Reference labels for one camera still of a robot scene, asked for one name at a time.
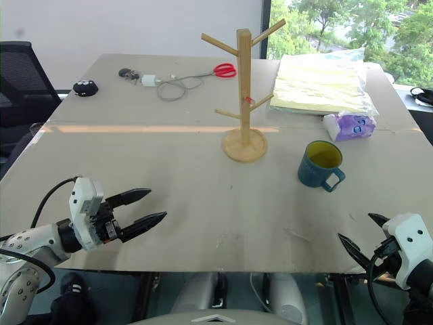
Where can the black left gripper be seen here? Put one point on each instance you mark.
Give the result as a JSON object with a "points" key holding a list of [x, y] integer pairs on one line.
{"points": [[106, 226]]}

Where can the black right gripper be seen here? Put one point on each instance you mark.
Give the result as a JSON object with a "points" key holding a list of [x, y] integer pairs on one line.
{"points": [[392, 254]]}

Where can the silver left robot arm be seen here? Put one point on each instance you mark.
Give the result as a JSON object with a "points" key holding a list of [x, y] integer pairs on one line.
{"points": [[32, 242]]}

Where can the blue mug yellow inside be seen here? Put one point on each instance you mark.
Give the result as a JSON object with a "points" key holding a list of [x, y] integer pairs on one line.
{"points": [[313, 171]]}

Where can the wooden mug tree stand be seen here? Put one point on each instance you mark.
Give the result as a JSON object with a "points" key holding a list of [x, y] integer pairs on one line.
{"points": [[244, 101]]}

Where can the black table leg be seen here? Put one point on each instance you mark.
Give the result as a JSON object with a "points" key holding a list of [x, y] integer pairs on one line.
{"points": [[145, 294], [338, 298]]}

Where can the silver robot leg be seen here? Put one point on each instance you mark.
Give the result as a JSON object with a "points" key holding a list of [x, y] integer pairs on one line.
{"points": [[196, 292], [287, 298]]}

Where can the black shoe white stripes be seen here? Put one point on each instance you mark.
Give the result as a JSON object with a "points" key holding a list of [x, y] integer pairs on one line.
{"points": [[72, 298]]}

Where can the purple tissue pack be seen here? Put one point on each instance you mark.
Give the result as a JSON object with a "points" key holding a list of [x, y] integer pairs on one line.
{"points": [[352, 127]]}

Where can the dark side desk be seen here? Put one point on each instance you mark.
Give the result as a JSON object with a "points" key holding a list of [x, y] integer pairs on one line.
{"points": [[423, 125]]}

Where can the white charger plug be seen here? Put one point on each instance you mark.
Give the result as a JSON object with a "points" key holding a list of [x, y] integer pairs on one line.
{"points": [[149, 81]]}

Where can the grey robot torso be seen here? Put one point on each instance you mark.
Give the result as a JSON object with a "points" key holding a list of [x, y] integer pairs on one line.
{"points": [[213, 319]]}

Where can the black round pouch white dots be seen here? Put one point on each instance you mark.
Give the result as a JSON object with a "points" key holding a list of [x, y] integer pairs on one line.
{"points": [[85, 88]]}

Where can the black key bunch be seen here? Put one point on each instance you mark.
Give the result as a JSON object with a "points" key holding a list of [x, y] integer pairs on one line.
{"points": [[128, 73]]}

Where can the black headset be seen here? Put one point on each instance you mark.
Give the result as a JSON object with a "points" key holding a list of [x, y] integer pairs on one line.
{"points": [[421, 94]]}

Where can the red tape marker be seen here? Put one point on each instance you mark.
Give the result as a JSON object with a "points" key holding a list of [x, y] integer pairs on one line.
{"points": [[249, 100]]}

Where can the plastic bag of yellow sheets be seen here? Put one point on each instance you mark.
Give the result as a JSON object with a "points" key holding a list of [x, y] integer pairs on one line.
{"points": [[318, 84]]}

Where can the black office chair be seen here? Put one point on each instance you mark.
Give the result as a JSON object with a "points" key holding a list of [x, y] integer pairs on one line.
{"points": [[20, 88]]}

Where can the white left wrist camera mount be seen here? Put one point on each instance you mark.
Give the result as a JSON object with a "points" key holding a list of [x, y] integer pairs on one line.
{"points": [[83, 203]]}

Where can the dark window frame post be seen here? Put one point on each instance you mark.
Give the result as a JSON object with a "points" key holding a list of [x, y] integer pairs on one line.
{"points": [[266, 27]]}

